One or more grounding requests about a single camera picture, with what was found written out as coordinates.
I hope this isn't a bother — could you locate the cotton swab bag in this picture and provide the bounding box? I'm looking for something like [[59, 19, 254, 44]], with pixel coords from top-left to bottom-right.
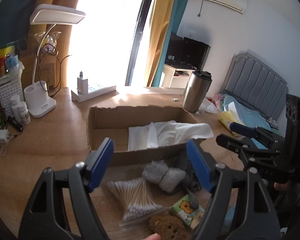
[[107, 177, 168, 228]]

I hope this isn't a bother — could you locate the bubble wrap bundle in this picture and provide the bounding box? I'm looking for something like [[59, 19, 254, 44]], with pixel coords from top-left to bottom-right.
[[141, 160, 186, 193]]

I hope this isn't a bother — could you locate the white textured cloth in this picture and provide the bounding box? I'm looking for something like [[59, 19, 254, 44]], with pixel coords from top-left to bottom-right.
[[128, 120, 213, 151]]

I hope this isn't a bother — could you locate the person's hand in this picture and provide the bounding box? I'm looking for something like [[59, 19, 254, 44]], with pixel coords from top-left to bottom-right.
[[142, 233, 161, 240]]

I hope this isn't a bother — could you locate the yellow tissue pack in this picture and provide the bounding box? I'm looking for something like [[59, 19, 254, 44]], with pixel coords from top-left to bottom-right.
[[218, 111, 244, 137]]

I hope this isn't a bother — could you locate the black dotted glove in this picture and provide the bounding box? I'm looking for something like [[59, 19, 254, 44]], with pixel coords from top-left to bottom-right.
[[186, 189, 199, 210]]

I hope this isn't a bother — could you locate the clear plastic bag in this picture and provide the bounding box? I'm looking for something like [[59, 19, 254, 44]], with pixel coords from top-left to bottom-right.
[[199, 98, 218, 114]]

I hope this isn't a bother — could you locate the grey upholstered headboard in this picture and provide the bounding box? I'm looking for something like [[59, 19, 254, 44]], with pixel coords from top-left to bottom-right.
[[221, 52, 288, 121]]

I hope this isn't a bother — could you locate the green cartoon tissue packet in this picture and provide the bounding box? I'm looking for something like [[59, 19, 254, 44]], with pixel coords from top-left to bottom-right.
[[170, 194, 205, 230]]

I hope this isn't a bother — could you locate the steel travel mug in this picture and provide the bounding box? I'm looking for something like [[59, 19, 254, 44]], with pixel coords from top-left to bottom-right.
[[183, 70, 212, 113]]

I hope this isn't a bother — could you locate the brown sponge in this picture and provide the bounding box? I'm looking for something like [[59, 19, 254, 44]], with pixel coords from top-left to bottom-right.
[[149, 215, 187, 240]]

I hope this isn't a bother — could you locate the brown cardboard box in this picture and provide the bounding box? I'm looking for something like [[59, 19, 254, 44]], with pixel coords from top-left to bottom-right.
[[86, 105, 207, 168]]

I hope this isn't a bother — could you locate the white pill bottle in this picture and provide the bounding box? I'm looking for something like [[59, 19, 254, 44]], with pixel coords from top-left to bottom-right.
[[17, 101, 31, 125]]

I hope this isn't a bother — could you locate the black monitor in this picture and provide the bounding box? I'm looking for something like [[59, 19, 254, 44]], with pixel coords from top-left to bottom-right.
[[165, 33, 211, 70]]

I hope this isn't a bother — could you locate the white desk lamp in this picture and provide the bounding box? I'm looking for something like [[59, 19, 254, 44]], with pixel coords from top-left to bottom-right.
[[24, 4, 85, 118]]

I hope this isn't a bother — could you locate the white power strip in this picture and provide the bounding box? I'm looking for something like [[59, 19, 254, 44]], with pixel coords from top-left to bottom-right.
[[71, 83, 116, 103]]

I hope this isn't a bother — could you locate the white usb charger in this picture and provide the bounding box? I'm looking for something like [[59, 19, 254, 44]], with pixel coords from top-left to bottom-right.
[[77, 71, 88, 95]]

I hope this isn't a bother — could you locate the white perforated basket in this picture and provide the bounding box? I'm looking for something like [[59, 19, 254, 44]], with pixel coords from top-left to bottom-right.
[[0, 75, 24, 116]]

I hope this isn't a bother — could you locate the brown cardboard carton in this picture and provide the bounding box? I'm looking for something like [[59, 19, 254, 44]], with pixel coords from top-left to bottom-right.
[[19, 50, 60, 91]]

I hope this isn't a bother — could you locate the yellow curtain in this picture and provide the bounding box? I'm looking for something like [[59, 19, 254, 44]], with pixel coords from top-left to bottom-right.
[[145, 0, 174, 87]]

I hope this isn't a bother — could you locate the teal curtain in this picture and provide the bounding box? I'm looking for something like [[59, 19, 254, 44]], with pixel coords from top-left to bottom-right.
[[150, 0, 188, 87]]

